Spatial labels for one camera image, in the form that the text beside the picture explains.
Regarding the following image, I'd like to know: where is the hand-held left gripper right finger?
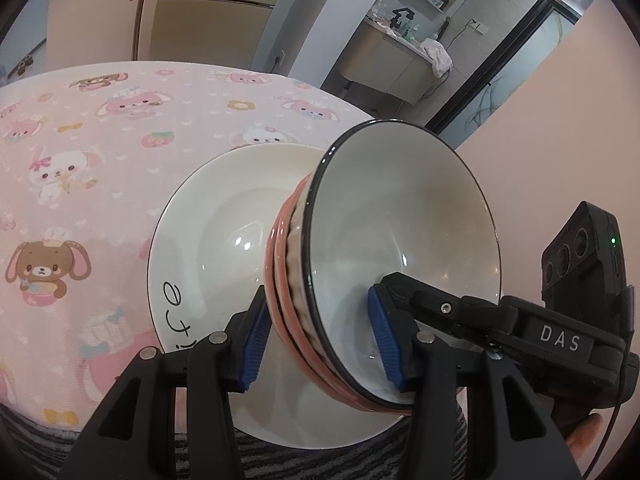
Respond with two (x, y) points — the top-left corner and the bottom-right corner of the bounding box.
(367, 285), (583, 480)

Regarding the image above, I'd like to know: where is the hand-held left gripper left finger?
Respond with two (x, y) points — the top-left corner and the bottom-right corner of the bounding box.
(59, 285), (273, 480)

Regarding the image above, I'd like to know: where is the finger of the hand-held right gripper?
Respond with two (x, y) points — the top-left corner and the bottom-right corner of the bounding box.
(380, 272), (506, 346)

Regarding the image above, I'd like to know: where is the pink carrot print bowl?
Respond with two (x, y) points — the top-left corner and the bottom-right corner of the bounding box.
(272, 177), (411, 411)
(262, 195), (401, 416)

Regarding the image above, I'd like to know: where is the white black-rimmed bowl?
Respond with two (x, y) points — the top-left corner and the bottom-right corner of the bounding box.
(300, 120), (502, 411)

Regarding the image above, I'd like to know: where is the white cartoon print plate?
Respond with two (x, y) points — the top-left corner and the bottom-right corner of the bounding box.
(147, 144), (416, 448)

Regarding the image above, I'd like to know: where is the person's right hand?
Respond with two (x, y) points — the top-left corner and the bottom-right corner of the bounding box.
(564, 411), (608, 461)

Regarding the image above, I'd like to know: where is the black framed glass door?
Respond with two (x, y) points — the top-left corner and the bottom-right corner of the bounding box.
(425, 0), (583, 136)

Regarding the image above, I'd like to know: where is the pink cartoon printed tablecloth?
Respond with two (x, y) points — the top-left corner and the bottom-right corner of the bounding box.
(0, 60), (381, 426)

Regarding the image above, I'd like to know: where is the grey striped fuzzy cloth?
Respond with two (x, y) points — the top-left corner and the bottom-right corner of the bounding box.
(0, 400), (471, 480)

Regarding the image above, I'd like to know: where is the white towel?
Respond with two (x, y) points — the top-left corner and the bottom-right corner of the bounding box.
(419, 37), (453, 78)

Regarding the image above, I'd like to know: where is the beige vanity cabinet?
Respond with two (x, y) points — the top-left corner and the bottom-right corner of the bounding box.
(340, 17), (441, 106)

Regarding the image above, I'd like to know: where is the black faucet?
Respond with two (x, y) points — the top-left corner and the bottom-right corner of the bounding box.
(390, 6), (416, 31)

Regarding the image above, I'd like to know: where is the beige three-door fridge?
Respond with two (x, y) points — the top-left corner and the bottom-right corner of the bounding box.
(135, 0), (296, 68)

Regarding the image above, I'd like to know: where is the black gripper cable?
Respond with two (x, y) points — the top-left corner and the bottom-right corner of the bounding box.
(582, 355), (633, 480)

